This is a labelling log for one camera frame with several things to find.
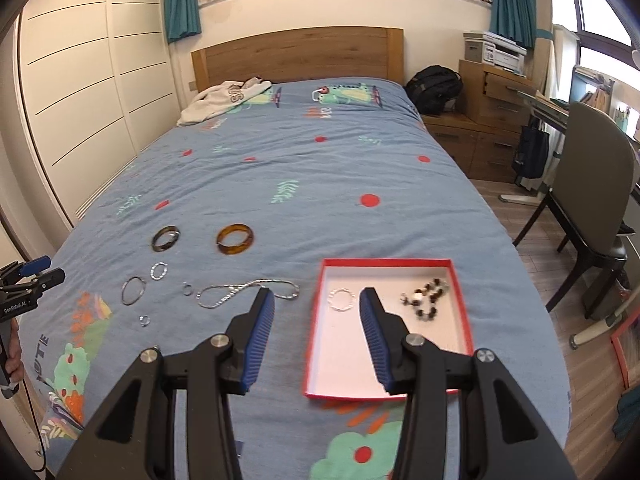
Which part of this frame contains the silver chain necklace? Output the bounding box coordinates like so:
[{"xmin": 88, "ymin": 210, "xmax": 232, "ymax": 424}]
[{"xmin": 196, "ymin": 278, "xmax": 301, "ymax": 311}]

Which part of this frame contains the white wardrobe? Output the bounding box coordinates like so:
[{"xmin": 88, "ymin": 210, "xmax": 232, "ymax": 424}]
[{"xmin": 17, "ymin": 0, "xmax": 183, "ymax": 221}]

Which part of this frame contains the low wooden bedside cabinet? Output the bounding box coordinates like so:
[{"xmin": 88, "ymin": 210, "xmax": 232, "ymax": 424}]
[{"xmin": 420, "ymin": 112, "xmax": 523, "ymax": 183}]

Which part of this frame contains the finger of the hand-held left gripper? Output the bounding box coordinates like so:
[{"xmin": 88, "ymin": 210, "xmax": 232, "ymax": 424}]
[
  {"xmin": 10, "ymin": 268, "xmax": 67, "ymax": 292},
  {"xmin": 0, "ymin": 255, "xmax": 52, "ymax": 286}
]

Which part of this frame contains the dark tortoiseshell bangle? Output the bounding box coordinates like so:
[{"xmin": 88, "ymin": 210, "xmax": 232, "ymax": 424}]
[{"xmin": 151, "ymin": 225, "xmax": 182, "ymax": 253}]

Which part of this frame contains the teal curtain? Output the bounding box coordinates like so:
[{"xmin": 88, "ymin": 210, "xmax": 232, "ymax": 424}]
[
  {"xmin": 165, "ymin": 0, "xmax": 202, "ymax": 43},
  {"xmin": 489, "ymin": 0, "xmax": 537, "ymax": 51}
]

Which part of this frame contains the white printer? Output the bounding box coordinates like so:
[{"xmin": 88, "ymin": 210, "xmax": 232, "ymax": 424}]
[{"xmin": 463, "ymin": 31, "xmax": 528, "ymax": 75}]

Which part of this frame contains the thin silver bangle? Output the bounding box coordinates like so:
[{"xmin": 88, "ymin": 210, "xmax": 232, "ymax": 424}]
[{"xmin": 120, "ymin": 276, "xmax": 147, "ymax": 306}]

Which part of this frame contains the wooden drawer unit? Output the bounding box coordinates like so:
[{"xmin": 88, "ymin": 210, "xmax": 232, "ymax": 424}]
[{"xmin": 459, "ymin": 59, "xmax": 538, "ymax": 133}]

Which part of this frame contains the window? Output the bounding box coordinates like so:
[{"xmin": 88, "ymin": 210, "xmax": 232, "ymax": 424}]
[{"xmin": 550, "ymin": 0, "xmax": 640, "ymax": 108}]

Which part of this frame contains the amber bangle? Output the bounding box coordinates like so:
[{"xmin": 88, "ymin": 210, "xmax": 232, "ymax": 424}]
[{"xmin": 216, "ymin": 223, "xmax": 255, "ymax": 257}]

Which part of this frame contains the wooden headboard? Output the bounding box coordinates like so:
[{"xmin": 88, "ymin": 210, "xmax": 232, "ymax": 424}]
[{"xmin": 191, "ymin": 27, "xmax": 405, "ymax": 93}]

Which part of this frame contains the twisted silver bracelet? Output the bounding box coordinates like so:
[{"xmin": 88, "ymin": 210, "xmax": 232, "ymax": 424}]
[{"xmin": 327, "ymin": 286, "xmax": 357, "ymax": 313}]

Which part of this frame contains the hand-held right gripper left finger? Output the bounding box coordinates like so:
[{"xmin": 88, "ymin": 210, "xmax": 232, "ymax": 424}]
[{"xmin": 60, "ymin": 287, "xmax": 277, "ymax": 480}]

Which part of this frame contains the grey chair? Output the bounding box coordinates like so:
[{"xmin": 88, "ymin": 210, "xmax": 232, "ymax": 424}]
[{"xmin": 512, "ymin": 101, "xmax": 640, "ymax": 321}]

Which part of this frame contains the brown white beaded bracelet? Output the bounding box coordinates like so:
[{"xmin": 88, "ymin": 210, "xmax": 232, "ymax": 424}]
[{"xmin": 398, "ymin": 276, "xmax": 451, "ymax": 321}]

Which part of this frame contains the black backpack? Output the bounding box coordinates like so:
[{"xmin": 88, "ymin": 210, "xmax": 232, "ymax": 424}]
[{"xmin": 405, "ymin": 65, "xmax": 463, "ymax": 116}]

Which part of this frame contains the dark blue bag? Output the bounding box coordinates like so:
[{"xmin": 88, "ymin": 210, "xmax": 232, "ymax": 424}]
[{"xmin": 512, "ymin": 117, "xmax": 551, "ymax": 179}]

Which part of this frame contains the black cable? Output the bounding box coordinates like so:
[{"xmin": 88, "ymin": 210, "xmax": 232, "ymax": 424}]
[{"xmin": 16, "ymin": 384, "xmax": 49, "ymax": 473}]

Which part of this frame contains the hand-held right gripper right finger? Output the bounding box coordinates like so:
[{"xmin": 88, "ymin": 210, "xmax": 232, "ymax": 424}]
[{"xmin": 359, "ymin": 287, "xmax": 576, "ymax": 480}]

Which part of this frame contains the teal cloth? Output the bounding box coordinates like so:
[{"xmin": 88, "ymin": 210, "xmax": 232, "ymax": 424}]
[{"xmin": 614, "ymin": 389, "xmax": 640, "ymax": 442}]

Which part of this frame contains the white hoodie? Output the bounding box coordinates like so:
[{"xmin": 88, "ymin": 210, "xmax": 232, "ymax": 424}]
[{"xmin": 176, "ymin": 77, "xmax": 272, "ymax": 127}]

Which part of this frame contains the red jewelry box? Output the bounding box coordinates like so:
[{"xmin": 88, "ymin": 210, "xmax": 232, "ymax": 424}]
[{"xmin": 302, "ymin": 258, "xmax": 475, "ymax": 401}]

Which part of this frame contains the red framed panel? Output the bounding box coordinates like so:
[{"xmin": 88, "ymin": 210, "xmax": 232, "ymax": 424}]
[{"xmin": 611, "ymin": 309, "xmax": 640, "ymax": 391}]

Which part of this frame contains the blue printed blanket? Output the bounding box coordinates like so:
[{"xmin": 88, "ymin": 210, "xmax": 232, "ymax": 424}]
[{"xmin": 37, "ymin": 79, "xmax": 571, "ymax": 480}]

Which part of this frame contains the person's left hand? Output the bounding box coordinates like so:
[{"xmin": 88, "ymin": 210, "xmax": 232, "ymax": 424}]
[{"xmin": 6, "ymin": 317, "xmax": 24, "ymax": 385}]

